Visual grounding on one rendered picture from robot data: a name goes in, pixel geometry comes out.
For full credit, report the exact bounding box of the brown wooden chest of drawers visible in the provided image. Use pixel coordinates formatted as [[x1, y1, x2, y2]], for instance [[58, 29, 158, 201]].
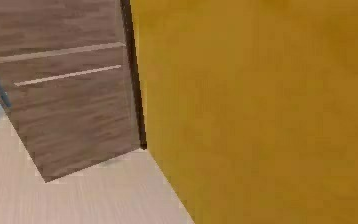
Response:
[[0, 0, 148, 184]]

